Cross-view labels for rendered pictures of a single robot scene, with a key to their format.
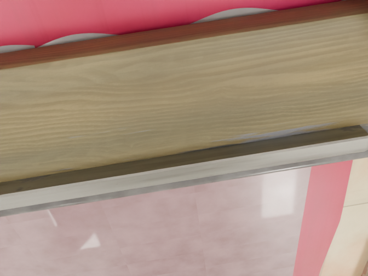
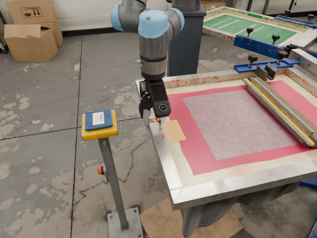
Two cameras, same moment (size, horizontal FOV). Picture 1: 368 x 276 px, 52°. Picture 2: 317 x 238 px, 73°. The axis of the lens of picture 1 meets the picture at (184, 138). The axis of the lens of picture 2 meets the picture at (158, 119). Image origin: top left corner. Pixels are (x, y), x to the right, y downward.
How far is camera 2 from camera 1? 0.95 m
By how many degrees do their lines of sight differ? 70
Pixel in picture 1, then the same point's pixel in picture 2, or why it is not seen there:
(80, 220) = (248, 111)
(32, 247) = (236, 105)
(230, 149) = (296, 118)
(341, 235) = (263, 163)
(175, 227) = (252, 125)
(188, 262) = (237, 129)
